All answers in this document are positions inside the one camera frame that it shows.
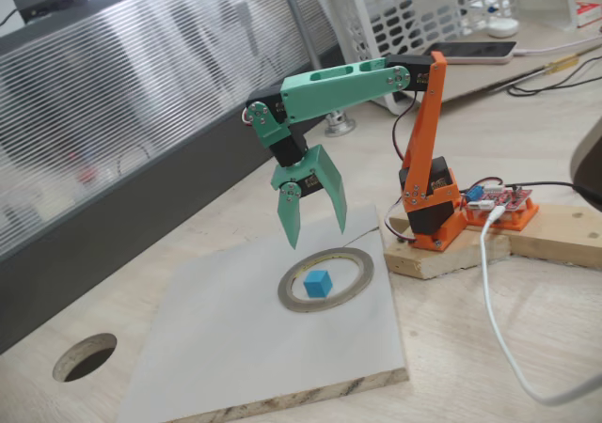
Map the pink charging cable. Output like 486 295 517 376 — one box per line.
513 35 602 57

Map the metal partition post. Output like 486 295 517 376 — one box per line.
276 0 357 138

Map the yellow handled screwdriver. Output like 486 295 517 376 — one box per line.
488 41 602 94

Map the red controller circuit board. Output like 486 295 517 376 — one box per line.
463 182 535 213

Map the white plastic lattice basket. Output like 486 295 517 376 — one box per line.
322 0 579 117

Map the red and white box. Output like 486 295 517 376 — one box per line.
576 0 602 29

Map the brown cardboard sheet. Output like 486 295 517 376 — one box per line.
388 18 602 110

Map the blue cube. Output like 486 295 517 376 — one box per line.
303 269 334 299

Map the white laminated board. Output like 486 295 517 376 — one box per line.
115 201 410 423

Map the orange controller board mount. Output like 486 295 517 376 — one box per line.
463 196 540 232

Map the wooden arm base mount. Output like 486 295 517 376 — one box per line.
383 200 602 281

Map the smartphone with pink case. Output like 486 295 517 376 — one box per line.
422 40 518 66

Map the ribbed glass desk partition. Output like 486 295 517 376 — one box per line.
0 0 358 356

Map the grey rounded object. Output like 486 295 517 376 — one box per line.
568 117 602 199

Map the grey ring of tape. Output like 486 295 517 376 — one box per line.
277 247 375 314

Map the black power cable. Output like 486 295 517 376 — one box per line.
511 180 602 211

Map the thin black cable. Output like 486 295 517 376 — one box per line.
506 57 602 97

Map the white USB cable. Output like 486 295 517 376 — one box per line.
479 206 602 406

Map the white earbuds case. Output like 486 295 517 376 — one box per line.
486 18 520 38

